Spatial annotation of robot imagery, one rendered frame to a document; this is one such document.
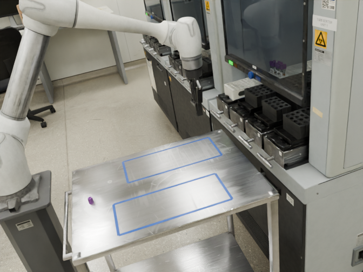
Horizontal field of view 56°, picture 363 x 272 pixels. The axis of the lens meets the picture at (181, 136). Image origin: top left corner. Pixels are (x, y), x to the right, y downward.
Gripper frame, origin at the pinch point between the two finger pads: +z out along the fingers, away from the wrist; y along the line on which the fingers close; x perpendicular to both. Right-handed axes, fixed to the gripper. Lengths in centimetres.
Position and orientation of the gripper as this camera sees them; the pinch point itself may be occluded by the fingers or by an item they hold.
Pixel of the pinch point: (198, 108)
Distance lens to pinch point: 162.5
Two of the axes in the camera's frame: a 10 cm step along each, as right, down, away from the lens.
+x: -9.4, 2.8, -2.1
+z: 1.5, 8.6, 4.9
